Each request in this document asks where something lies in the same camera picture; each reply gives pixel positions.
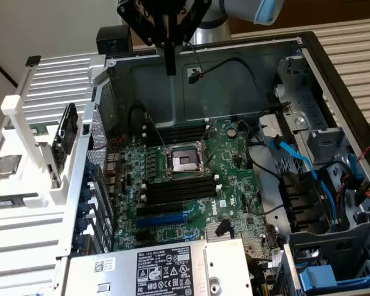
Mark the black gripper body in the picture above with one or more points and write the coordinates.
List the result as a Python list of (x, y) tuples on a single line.
[(135, 15)]

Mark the black block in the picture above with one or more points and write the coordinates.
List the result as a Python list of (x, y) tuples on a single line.
[(114, 40)]

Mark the open grey PC case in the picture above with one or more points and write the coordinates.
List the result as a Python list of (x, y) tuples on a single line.
[(228, 98)]

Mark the thin metal locking lever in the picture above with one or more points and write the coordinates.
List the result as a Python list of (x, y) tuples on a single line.
[(157, 132), (209, 131)]

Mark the round coin battery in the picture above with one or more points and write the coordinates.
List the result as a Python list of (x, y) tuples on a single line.
[(232, 132)]

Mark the metal CPU socket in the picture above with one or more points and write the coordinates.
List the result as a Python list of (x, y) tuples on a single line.
[(185, 160)]

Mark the black end cap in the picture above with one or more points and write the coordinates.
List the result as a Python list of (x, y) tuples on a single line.
[(33, 60)]

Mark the black hard disk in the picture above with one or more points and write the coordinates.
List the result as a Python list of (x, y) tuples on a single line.
[(66, 129)]

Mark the blue card retention clip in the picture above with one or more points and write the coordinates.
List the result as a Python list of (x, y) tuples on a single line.
[(80, 225), (85, 193), (83, 208), (90, 170), (79, 242)]

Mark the green motherboard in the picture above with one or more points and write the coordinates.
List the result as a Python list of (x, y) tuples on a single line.
[(234, 185)]

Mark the plain brown cardboard box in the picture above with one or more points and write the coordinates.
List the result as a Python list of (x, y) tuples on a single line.
[(311, 12)]

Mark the long black expansion slot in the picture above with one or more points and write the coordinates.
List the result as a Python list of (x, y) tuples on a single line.
[(160, 210)]

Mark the blue expansion slot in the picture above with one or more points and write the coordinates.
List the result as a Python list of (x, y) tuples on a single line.
[(160, 220)]

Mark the silver chipset heatsink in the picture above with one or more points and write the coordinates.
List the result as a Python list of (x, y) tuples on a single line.
[(211, 231)]

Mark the white parts rack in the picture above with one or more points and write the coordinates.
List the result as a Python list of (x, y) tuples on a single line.
[(58, 197)]

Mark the short black expansion slot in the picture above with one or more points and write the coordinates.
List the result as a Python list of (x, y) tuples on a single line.
[(142, 236)]

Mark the black plastic shroud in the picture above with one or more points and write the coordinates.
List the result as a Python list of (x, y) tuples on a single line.
[(299, 200)]

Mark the silver CPU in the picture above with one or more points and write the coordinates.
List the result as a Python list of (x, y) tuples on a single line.
[(7, 165)]

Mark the silver power supply unit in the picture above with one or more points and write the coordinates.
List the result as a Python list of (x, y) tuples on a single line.
[(126, 271)]

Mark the grey metal disk bay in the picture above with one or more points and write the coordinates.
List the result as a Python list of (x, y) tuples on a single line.
[(327, 246)]

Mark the blue plastic bay latch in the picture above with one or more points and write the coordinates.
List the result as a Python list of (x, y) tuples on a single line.
[(317, 276)]

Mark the graphics card with bracket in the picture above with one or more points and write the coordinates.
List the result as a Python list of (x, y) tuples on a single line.
[(56, 166)]

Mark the grey plastic bracket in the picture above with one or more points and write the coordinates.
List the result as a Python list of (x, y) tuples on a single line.
[(323, 138)]

